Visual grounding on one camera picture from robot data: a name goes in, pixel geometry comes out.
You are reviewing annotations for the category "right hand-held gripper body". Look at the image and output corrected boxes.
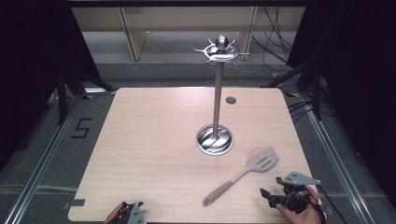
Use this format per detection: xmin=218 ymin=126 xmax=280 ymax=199
xmin=275 ymin=171 xmax=322 ymax=215

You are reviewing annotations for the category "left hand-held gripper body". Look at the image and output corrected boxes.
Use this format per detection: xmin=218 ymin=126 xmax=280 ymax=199
xmin=115 ymin=201 xmax=147 ymax=224

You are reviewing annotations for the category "grey slotted spatula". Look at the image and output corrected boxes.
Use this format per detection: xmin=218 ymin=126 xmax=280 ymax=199
xmin=202 ymin=145 xmax=280 ymax=207

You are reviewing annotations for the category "steel utensil rack stand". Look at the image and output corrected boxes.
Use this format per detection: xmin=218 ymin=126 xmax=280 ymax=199
xmin=192 ymin=34 xmax=250 ymax=157

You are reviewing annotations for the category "person's left hand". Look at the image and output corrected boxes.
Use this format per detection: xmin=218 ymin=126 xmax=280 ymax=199
xmin=104 ymin=202 xmax=126 ymax=224

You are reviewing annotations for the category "person's right hand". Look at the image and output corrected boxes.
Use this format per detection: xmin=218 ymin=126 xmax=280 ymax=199
xmin=275 ymin=185 xmax=328 ymax=224

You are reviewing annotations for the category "black tripod stand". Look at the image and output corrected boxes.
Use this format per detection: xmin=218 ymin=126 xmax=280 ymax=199
xmin=261 ymin=55 xmax=325 ymax=121
xmin=56 ymin=65 xmax=117 ymax=126

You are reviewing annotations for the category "black curtain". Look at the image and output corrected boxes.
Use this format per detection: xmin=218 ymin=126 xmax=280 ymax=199
xmin=286 ymin=0 xmax=396 ymax=200
xmin=0 ymin=0 xmax=104 ymax=171

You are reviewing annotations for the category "beige wooden furniture leg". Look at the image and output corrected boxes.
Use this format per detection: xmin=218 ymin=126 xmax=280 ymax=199
xmin=234 ymin=7 xmax=260 ymax=61
xmin=117 ymin=7 xmax=149 ymax=62

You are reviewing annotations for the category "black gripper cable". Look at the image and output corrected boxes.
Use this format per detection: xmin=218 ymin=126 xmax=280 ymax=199
xmin=280 ymin=185 xmax=350 ymax=224

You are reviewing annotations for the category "metal floor rail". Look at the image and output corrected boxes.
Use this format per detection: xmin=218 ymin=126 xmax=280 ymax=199
xmin=2 ymin=92 xmax=82 ymax=224
xmin=299 ymin=92 xmax=373 ymax=224

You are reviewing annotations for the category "bundle of black cables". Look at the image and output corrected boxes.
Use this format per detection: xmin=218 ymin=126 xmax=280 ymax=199
xmin=251 ymin=6 xmax=297 ymax=64

